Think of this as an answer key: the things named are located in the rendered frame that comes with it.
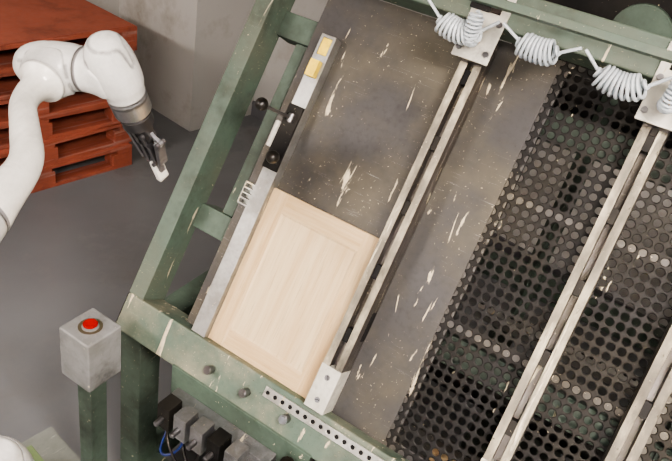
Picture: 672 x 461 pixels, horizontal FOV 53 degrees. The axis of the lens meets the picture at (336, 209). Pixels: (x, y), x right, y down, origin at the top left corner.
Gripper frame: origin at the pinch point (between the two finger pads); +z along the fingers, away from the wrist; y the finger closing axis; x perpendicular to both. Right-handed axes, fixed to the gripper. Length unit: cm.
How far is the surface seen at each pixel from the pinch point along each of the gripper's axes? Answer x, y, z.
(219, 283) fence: 3.8, -12.7, 39.9
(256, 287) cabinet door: -1.2, -22.9, 39.8
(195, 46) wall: -172, 208, 168
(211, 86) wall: -174, 206, 205
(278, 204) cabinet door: -21.0, -17.8, 25.5
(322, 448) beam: 22, -63, 53
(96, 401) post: 48, 4, 62
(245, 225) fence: -11.6, -12.2, 29.2
